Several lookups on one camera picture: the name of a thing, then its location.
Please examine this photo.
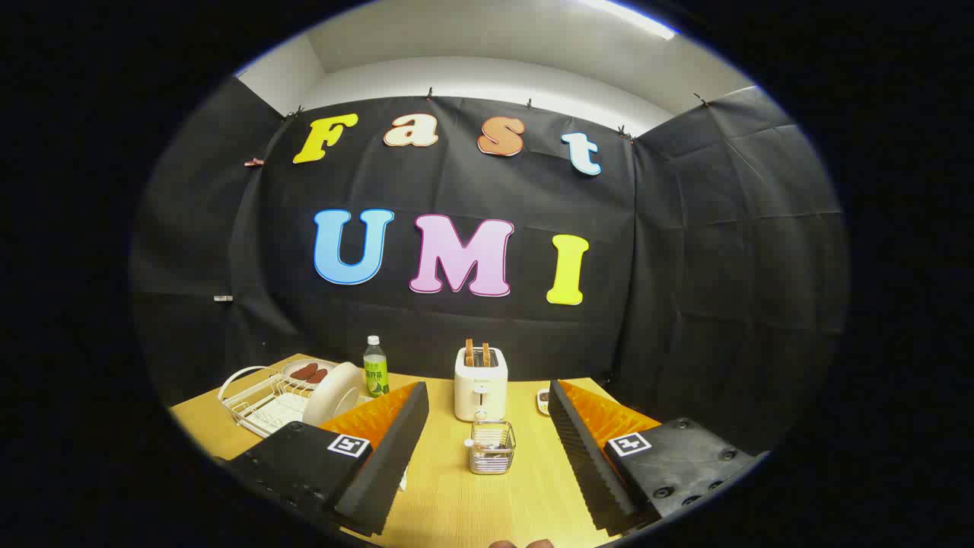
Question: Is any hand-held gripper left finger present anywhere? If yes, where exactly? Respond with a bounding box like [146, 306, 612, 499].
[215, 381, 430, 537]

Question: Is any small beige plate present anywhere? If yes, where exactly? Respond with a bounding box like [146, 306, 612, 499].
[280, 359, 339, 385]

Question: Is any metal wire basket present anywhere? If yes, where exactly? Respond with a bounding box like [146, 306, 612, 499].
[466, 419, 517, 476]

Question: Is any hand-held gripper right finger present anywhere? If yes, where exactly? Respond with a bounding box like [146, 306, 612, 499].
[548, 379, 769, 537]

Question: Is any white wire dish rack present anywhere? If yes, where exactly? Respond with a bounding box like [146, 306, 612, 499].
[218, 365, 381, 438]

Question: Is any white toaster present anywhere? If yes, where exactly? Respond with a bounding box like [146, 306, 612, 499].
[454, 347, 509, 422]

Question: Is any green label drink bottle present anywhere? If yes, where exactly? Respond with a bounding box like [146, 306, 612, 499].
[363, 336, 390, 398]

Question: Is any grey round plate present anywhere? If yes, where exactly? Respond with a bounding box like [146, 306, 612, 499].
[302, 362, 364, 427]

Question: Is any black backdrop cloth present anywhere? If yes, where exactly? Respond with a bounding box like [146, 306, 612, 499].
[129, 76, 849, 457]

